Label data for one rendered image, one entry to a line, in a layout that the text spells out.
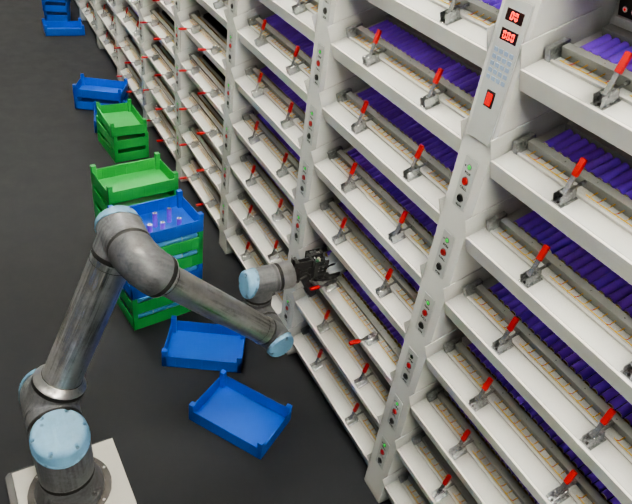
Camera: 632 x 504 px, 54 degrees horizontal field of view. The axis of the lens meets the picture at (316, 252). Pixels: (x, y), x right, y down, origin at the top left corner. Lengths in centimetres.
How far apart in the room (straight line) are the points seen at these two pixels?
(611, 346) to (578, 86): 47
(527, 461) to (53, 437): 119
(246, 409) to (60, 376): 73
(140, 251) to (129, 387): 95
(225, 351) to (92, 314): 88
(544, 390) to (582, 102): 59
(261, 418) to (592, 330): 135
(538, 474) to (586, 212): 60
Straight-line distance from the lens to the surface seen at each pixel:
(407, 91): 158
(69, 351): 184
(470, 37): 139
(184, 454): 222
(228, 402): 235
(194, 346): 254
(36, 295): 285
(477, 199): 138
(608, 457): 136
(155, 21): 374
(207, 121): 306
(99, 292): 171
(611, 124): 115
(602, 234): 120
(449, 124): 145
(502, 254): 139
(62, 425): 187
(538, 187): 128
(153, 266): 155
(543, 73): 126
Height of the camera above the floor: 181
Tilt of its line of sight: 36 degrees down
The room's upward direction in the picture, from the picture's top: 9 degrees clockwise
